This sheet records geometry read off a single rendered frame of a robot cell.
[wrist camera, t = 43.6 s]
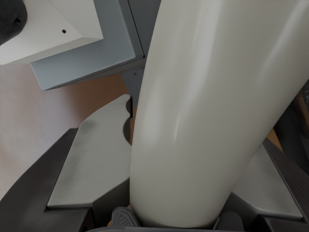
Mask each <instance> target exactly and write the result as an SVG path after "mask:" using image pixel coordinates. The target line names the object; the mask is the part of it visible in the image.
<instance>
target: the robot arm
mask: <svg viewBox="0 0 309 232"><path fill-rule="evenodd" d="M26 22H27V10H26V7H25V4H24V2H23V0H0V46H1V45H3V44H4V43H6V42H7V41H9V40H10V39H12V38H14V37H15V36H17V35H18V34H20V33H21V32H22V30H23V28H24V26H25V24H26ZM131 118H133V106H132V95H128V94H124V95H122V96H120V97H118V98H117V99H115V100H113V101H112V102H110V103H108V104H107V105H105V106H103V107H102V108H100V109H98V110H97V111H95V112H94V113H93V114H91V115H90V116H89V117H87V118H86V119H85V120H84V121H83V122H82V123H81V124H80V125H79V126H78V127H77V128H70V129H69V130H68V131H67V132H66V133H65V134H64V135H63V136H62V137H60V138H59V139H58V140H57V141H56V142H55V143H54V144H53V145H52V146H51V147H50V148H49V149H48V150H47V151H46V152H45V153H44V154H43V155H42V156H41V157H40V158H39V159H38V160H37V161H36V162H35V163H34V164H33V165H32V166H31V167H29V168H28V169H27V170H26V171H25V172H24V173H23V174H22V175H21V177H20V178H19V179H18V180H17V181H16V182H15V183H14V184H13V185H12V187H11V188H10V189H9V190H8V192H7V193H6V194H5V195H4V197H3V198H2V199H1V201H0V232H309V176H308V175H307V174H306V173H305V172H304V171H303V170H302V169H301V168H300V167H299V166H298V165H296V164H295V163H294V162H293V161H292V160H291V159H290V158H289V157H288V156H287V155H286V154H284V153H283V152H282V151H281V150H280V149H279V148H278V147H277V146H276V145H275V144H274V143H272V142H271V141H270V140H269V139H268V138H265V140H264V141H263V143H262V144H261V145H260V147H259V149H258V150H257V152H256V153H255V155H254V156H253V158H252V159H251V161H250V162H249V163H248V165H247V167H246V169H245V170H244V172H243V173H242V175H241V177H240V178H239V180H238V181H237V183H236V185H235V186H234V188H233V190H232V192H231V194H230V195H229V197H228V199H227V201H226V203H225V205H224V207H223V209H222V211H221V212H220V214H219V218H220V219H219V221H218V224H217V226H216V229H215V230H201V229H178V228H156V227H141V226H140V225H139V223H138V221H137V219H136V218H135V216H134V214H133V212H132V211H131V209H130V208H127V206H129V205H130V164H131V153H132V146H131V145H130V144H129V141H130V139H131V129H130V119H131ZM110 221H111V226H107V225H108V223H109V222H110Z"/></svg>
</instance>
